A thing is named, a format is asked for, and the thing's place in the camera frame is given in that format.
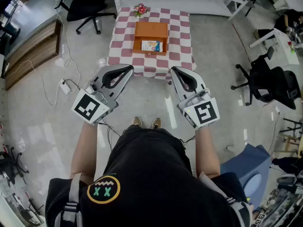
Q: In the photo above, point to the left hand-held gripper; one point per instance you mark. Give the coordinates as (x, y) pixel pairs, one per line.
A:
(87, 105)

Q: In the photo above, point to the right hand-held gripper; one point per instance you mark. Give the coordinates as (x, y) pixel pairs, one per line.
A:
(203, 112)

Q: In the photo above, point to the blue illustrated booklet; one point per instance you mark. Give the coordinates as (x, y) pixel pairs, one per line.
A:
(151, 46)

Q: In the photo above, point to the orange cardboard box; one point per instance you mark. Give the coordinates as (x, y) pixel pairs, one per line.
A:
(151, 28)

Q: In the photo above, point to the person's left forearm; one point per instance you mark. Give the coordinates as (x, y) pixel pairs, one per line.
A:
(84, 150)

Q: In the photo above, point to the person's right forearm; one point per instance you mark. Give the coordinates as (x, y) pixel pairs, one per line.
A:
(206, 152)

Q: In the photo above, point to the white round device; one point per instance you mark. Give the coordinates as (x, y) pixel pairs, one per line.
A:
(102, 62)

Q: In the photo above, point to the person's left shoe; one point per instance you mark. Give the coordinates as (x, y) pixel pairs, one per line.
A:
(136, 121)

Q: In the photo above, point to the person's shoe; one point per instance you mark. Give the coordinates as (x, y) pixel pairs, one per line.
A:
(136, 121)
(156, 122)

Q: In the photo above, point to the person's right shoe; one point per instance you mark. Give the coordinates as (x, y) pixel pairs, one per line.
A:
(156, 122)

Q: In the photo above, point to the white power strip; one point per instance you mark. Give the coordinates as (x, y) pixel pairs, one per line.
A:
(65, 86)

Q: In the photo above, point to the pink white checkered tablecloth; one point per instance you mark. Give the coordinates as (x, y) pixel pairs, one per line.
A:
(175, 27)

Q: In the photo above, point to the pink flower ornament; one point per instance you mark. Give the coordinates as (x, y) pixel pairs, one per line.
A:
(140, 9)

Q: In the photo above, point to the black office chair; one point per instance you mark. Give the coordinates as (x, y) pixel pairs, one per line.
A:
(85, 6)
(272, 81)
(11, 162)

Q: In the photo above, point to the wooden step platform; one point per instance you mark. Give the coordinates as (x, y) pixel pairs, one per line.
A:
(33, 48)

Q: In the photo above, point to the person's black t-shirt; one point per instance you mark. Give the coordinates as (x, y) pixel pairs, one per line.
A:
(151, 174)

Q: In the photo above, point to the white desk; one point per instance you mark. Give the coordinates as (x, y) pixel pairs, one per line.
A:
(286, 48)

